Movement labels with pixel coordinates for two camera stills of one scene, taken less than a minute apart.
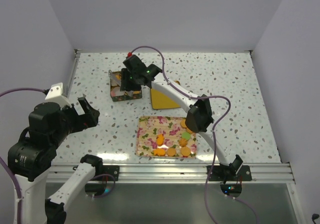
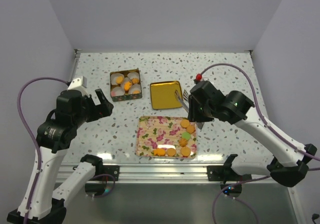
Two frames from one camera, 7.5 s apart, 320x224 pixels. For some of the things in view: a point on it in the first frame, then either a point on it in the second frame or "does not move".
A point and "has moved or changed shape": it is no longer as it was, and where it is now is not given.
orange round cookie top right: [182, 123] does not move
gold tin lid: [159, 100] does not move
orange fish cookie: [160, 152] does not move
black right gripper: [125, 83] to [193, 115]
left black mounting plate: [114, 170] does not move
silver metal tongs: [116, 76] has moved or changed shape
